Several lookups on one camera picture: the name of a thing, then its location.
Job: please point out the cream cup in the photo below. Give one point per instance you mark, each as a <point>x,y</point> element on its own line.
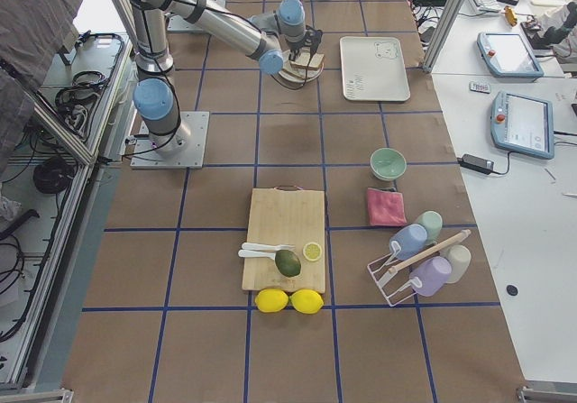
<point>459,258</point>

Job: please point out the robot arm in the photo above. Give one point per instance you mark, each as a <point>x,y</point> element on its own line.
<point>270,39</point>

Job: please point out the teach pendant near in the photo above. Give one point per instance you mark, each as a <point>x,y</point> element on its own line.
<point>523,124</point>

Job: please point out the cream bear tray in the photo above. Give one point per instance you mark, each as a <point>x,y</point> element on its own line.
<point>373,69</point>

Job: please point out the green cup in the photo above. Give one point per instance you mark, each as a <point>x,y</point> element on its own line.
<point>433,224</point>

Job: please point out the white round plate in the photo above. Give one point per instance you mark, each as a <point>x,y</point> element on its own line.
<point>297,75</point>

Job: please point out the white plastic knife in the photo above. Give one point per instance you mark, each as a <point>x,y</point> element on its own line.
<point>256,254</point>

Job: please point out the whole lemon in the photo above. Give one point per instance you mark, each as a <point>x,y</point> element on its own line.
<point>271,300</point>
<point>306,301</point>

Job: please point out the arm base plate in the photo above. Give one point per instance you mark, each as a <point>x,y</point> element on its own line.
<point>199,13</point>
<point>186,148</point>

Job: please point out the black power adapter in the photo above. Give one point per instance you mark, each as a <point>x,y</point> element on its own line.
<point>476,163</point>

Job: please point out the lemon half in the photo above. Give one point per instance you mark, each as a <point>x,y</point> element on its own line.
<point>312,251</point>

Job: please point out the teach pendant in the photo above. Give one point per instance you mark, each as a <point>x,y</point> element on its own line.
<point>523,124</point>
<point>507,55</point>

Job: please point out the blue cup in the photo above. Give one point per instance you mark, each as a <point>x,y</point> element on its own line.
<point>407,242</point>

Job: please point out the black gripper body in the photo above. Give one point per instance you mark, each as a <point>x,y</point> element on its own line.
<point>296,45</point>

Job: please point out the left whole lemon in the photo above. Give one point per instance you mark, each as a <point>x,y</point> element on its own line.
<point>271,300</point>

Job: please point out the purple cup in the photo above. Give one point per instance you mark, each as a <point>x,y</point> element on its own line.
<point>430,276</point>

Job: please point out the green bowl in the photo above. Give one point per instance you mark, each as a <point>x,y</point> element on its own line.
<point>387,164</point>

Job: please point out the wooden cutting board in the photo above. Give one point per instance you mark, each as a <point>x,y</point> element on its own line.
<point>280,216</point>

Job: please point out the aluminium frame post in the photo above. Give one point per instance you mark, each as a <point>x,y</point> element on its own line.
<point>440,35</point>

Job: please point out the teach pendant far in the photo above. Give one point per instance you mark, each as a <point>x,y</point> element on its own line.
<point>507,55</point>

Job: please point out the white wire cup rack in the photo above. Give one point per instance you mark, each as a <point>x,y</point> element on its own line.
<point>378,270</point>

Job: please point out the pink cloth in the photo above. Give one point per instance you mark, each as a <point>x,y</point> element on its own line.
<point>385,208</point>

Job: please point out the right whole lemon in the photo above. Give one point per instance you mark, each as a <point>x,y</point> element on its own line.
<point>306,301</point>

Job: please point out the avocado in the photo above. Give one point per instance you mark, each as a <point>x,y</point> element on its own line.
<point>288,263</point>

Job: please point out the bread slice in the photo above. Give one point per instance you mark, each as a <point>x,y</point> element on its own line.
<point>306,60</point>

